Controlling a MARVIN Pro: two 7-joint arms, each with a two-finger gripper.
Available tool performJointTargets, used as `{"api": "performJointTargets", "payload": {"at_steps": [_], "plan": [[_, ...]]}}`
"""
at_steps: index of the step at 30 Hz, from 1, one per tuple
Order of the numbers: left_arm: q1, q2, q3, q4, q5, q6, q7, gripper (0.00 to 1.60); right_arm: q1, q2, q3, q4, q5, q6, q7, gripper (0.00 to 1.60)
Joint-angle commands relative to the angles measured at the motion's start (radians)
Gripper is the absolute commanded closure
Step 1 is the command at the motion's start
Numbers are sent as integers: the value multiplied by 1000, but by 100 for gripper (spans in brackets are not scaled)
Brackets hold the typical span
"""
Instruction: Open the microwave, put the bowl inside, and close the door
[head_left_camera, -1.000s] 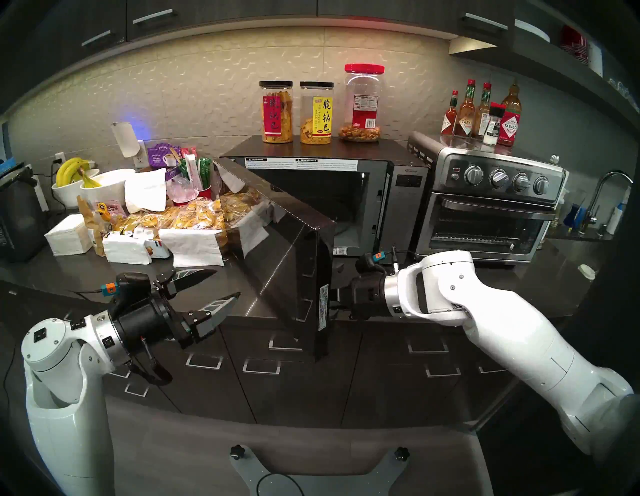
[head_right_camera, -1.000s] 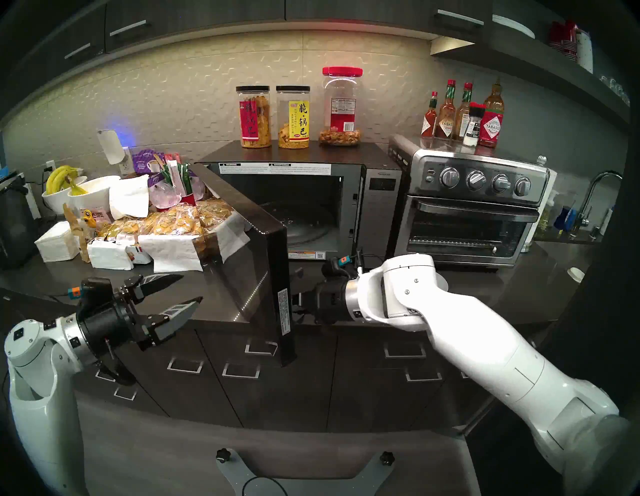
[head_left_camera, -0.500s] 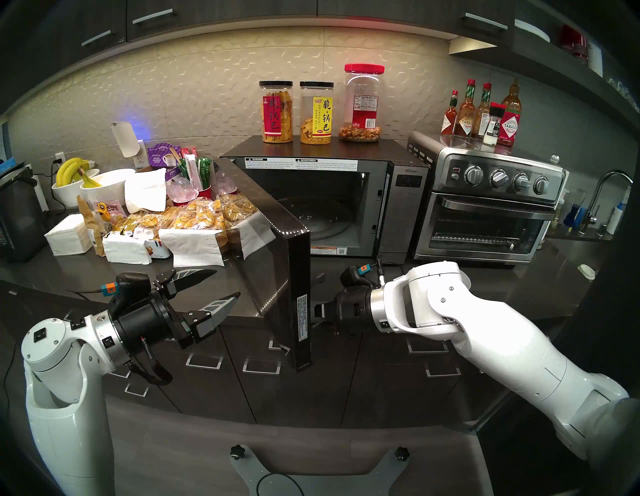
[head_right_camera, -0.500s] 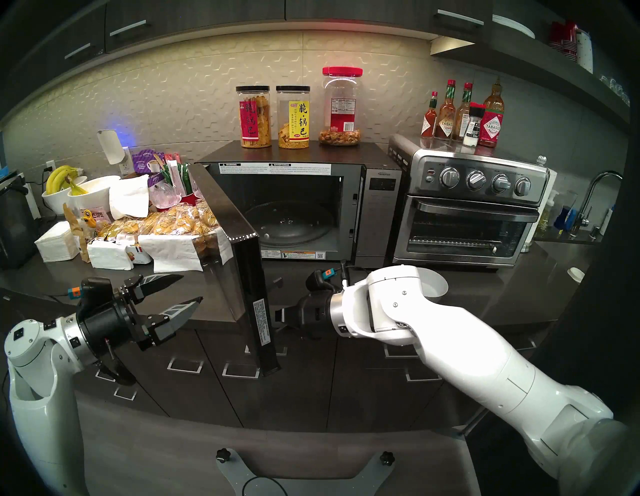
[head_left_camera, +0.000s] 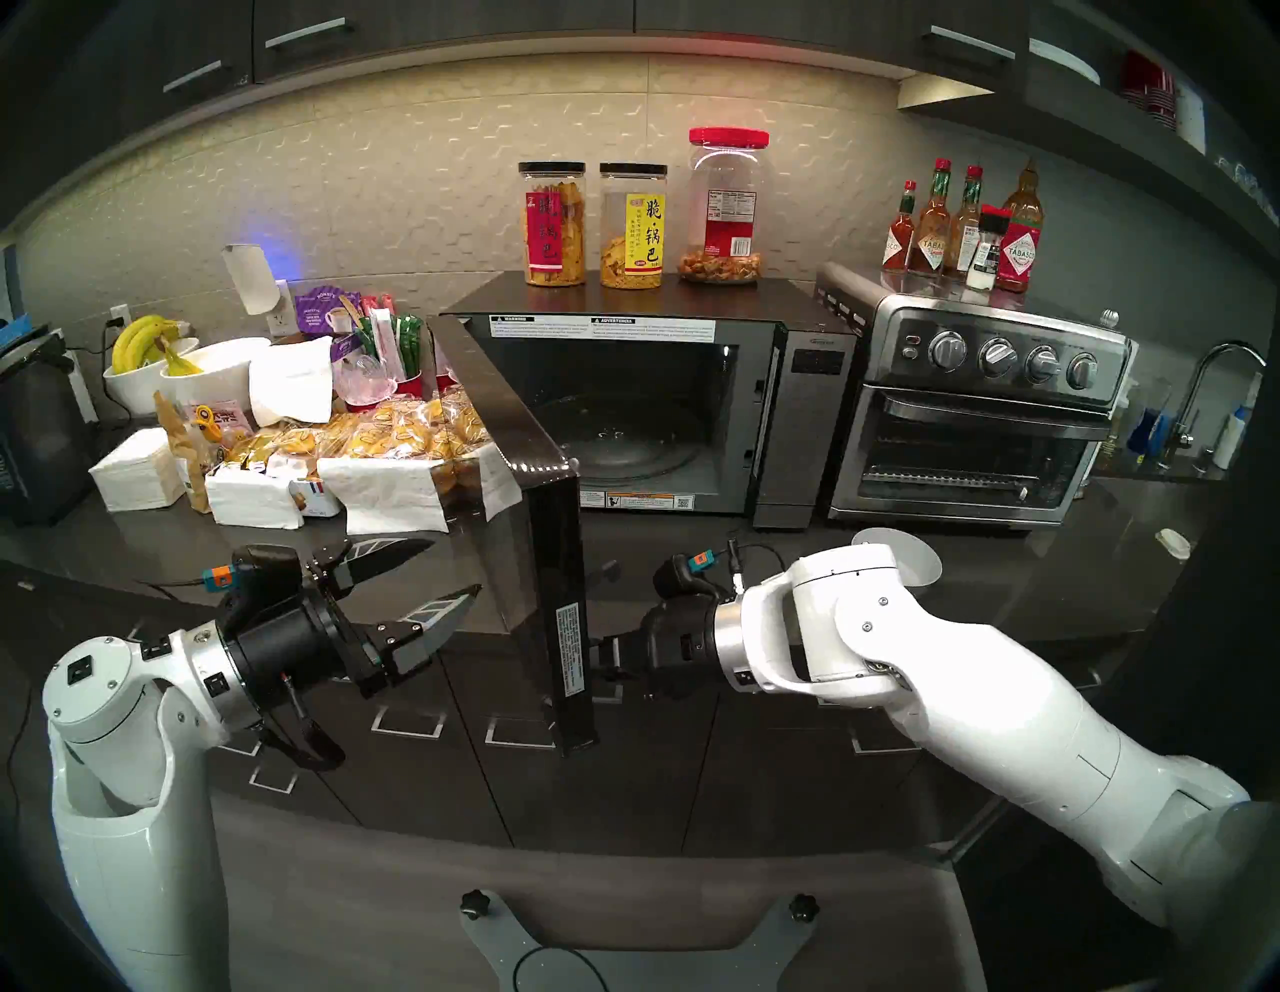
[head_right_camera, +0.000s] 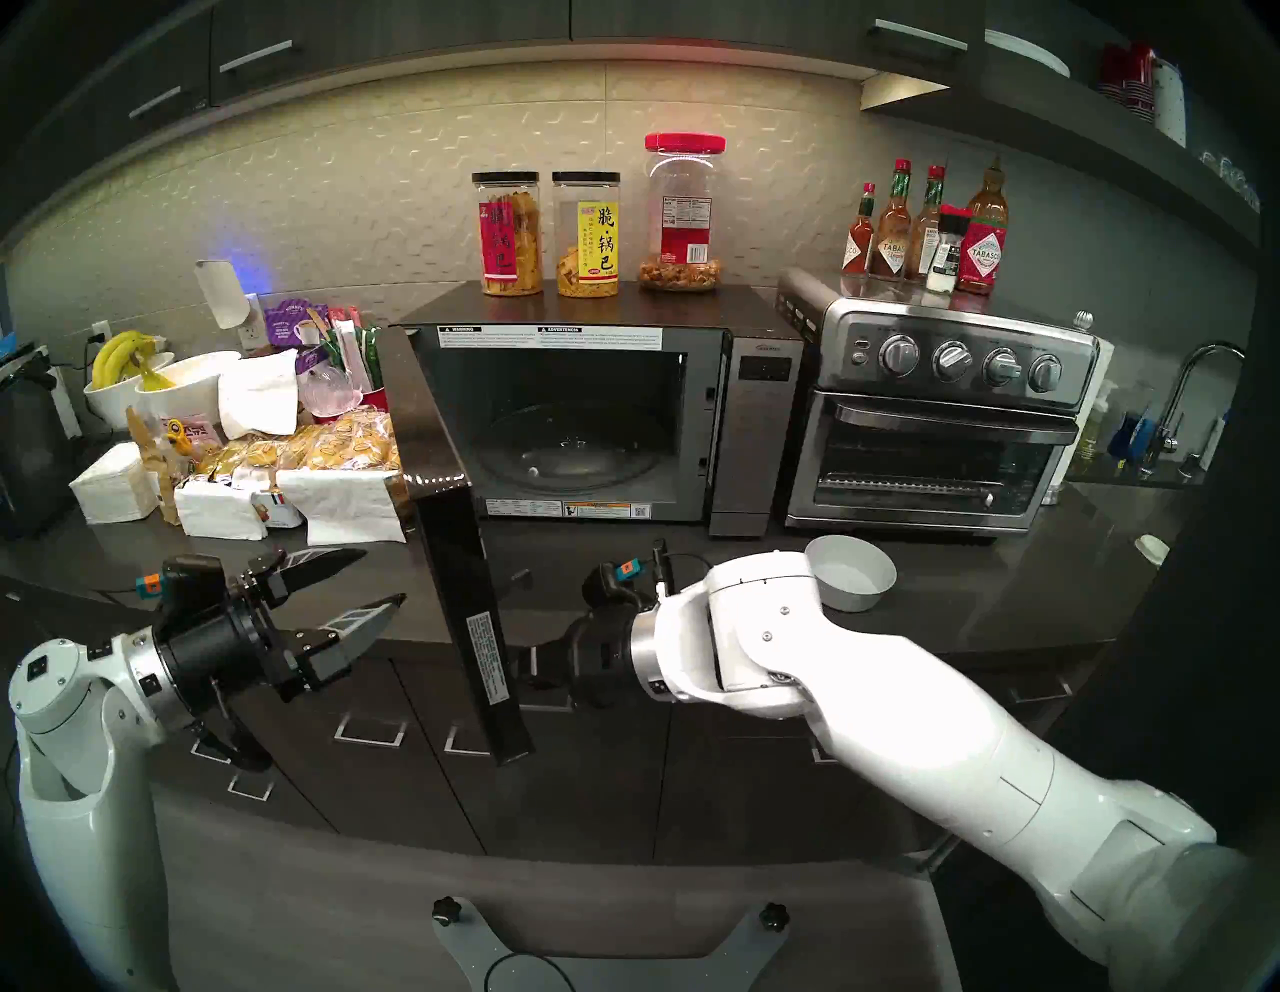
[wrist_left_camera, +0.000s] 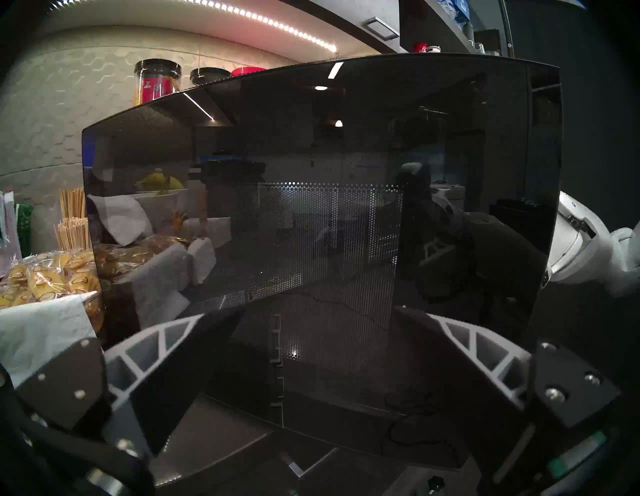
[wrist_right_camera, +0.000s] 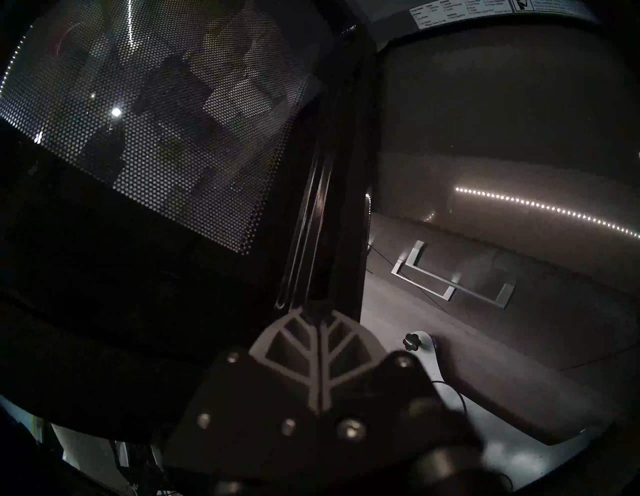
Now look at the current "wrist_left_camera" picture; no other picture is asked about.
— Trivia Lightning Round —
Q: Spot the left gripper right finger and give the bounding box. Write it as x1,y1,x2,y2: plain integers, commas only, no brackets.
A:
392,306,623,496

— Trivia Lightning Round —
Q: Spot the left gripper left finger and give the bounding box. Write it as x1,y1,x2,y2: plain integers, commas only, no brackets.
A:
14,306,248,458

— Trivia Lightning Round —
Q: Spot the black glass microwave door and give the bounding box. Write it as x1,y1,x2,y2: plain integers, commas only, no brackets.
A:
81,54,563,471

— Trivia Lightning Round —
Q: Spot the large white tissue sheet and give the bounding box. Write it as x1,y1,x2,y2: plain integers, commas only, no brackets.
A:
0,292,101,391

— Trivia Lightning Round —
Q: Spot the basket of wrapped cakes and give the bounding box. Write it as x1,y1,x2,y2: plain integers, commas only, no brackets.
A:
0,249,106,333

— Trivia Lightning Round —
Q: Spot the wooden stir sticks bundle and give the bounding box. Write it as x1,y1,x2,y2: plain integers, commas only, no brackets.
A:
54,186,98,251

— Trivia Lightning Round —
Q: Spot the bunch of drink sachets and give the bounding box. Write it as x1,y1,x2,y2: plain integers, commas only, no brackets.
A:
0,190,35,278

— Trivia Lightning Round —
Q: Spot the tall black appliance panel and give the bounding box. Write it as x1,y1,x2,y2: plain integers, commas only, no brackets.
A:
500,0,640,351

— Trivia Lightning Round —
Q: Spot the snack jar pink label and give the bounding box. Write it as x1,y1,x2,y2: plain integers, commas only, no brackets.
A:
134,59,183,107

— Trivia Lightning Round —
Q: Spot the snack jar yellow label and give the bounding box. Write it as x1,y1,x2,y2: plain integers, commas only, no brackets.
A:
190,67,232,87

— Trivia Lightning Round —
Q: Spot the LED light strip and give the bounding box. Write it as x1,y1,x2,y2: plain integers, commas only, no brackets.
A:
50,0,338,53

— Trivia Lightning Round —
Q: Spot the dark upper kitchen cabinet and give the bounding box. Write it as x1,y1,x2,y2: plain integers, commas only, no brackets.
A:
280,0,401,56

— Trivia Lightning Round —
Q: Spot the dark wall shelf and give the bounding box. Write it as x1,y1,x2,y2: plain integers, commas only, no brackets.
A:
400,0,507,57

